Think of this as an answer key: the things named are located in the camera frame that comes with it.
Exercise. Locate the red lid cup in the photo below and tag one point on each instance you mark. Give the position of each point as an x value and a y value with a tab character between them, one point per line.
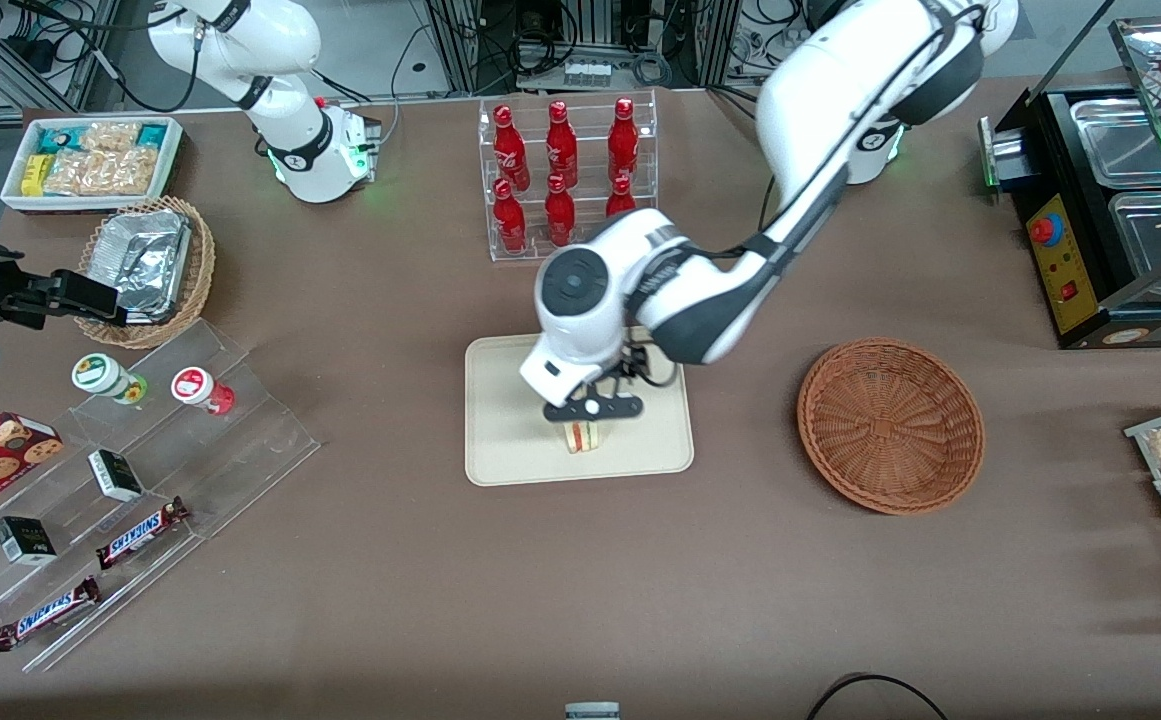
195	387

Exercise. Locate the teal snack packet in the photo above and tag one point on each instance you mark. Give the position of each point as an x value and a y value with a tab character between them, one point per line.
153	134
58	140

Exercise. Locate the small clear cracker bag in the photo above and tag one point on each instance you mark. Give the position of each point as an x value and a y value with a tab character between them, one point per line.
110	137

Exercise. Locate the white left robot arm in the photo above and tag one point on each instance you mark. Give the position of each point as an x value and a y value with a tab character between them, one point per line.
840	100

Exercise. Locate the cream plastic tray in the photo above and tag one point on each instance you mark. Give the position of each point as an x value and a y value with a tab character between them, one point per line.
510	440

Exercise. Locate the light wicker basket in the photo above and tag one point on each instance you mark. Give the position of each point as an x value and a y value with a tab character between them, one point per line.
197	292

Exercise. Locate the clear acrylic stepped display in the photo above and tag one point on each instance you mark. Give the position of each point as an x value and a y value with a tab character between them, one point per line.
240	450

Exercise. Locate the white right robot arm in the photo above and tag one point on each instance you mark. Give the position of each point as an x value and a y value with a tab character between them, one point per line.
270	40

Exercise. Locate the white rectangular snack bin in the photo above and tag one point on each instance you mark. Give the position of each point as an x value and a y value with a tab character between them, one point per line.
80	203

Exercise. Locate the red cola bottle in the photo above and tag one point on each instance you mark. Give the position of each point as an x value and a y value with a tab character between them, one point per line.
560	215
623	142
561	148
510	150
509	220
620	198

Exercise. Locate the small black box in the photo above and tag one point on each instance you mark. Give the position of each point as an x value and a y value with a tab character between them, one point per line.
25	540
115	475

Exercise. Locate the white power strip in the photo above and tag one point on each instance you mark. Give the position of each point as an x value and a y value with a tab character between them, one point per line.
587	72

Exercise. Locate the aluminium frame rack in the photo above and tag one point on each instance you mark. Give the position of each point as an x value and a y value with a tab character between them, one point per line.
460	40

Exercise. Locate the yellow snack packet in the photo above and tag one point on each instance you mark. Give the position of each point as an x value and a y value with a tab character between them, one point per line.
35	175

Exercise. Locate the round brown wicker basket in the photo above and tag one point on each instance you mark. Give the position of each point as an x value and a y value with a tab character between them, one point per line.
890	425

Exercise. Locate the small grey device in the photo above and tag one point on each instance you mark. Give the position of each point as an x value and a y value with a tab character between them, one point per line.
592	712

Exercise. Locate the black hot food case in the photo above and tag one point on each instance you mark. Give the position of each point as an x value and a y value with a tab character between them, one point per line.
1060	265

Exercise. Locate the triangle sandwich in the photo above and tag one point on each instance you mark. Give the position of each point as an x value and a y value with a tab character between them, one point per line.
581	438

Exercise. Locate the large clear cracker bag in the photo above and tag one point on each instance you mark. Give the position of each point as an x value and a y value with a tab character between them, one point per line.
100	172

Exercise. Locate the aluminium foil container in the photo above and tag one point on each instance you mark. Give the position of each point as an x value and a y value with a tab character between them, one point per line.
140	255

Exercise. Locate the green lid cup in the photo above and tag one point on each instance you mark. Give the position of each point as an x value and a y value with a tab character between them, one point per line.
100	375

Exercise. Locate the clear acrylic bottle rack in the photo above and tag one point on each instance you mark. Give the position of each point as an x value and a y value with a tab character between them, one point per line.
585	120

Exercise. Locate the snickers chocolate bar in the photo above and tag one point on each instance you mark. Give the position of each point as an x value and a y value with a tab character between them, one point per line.
140	533
45	615

